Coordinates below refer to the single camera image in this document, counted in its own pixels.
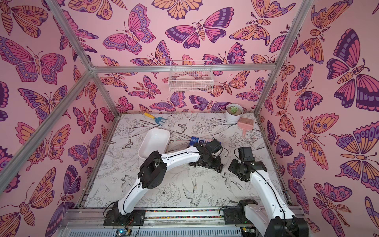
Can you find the white pot with succulent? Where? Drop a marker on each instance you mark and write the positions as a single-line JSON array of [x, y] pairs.
[[233, 113]]

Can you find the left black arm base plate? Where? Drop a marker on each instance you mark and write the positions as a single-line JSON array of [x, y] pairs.
[[114, 218]]

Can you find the blue yellow garden fork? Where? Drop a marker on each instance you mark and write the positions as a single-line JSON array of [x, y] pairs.
[[158, 120]]

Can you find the pink brush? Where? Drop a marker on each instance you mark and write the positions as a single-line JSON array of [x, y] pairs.
[[246, 125]]

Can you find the blue pocket tissue pack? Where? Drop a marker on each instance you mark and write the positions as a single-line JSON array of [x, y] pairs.
[[193, 140]]

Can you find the white plastic storage box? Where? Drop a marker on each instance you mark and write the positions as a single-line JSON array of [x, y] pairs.
[[155, 140]]

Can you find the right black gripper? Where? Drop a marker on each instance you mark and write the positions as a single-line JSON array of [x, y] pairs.
[[237, 169]]

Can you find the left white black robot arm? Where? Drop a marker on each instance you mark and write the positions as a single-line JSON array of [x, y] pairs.
[[154, 168]]

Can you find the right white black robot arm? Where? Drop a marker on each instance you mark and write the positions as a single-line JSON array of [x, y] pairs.
[[278, 220]]

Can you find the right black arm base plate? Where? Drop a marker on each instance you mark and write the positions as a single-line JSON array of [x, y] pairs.
[[246, 215]]

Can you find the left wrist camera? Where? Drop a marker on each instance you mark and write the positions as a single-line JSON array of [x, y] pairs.
[[213, 146]]

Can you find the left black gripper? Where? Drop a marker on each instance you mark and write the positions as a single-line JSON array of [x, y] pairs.
[[217, 167]]

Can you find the white wire wall basket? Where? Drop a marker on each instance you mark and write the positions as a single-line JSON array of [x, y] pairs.
[[186, 76]]

